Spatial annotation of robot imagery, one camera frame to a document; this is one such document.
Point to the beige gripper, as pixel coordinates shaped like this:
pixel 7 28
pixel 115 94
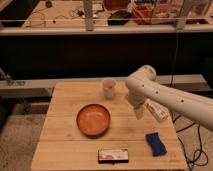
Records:
pixel 139 111

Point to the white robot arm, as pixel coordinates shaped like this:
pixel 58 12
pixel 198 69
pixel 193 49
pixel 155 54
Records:
pixel 142 84

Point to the white tube bottle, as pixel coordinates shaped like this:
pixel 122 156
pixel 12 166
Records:
pixel 156 110

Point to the translucent plastic cup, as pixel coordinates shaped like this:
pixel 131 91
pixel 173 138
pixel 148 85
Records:
pixel 108 87

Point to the blue sponge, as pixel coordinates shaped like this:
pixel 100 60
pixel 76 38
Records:
pixel 157 146

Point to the orange wooden bowl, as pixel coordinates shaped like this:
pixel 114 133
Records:
pixel 93 119

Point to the black and white box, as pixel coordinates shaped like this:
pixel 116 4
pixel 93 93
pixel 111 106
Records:
pixel 113 156

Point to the black bag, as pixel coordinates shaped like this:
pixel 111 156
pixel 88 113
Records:
pixel 119 17

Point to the orange basket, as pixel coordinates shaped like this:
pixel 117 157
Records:
pixel 142 15

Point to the brown bowl on shelf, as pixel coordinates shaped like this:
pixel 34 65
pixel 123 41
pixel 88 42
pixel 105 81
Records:
pixel 116 4

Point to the grey metal rail beam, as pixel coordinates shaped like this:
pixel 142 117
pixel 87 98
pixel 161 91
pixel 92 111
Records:
pixel 44 87

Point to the grey metal post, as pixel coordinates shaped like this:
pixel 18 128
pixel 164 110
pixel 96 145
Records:
pixel 87 4

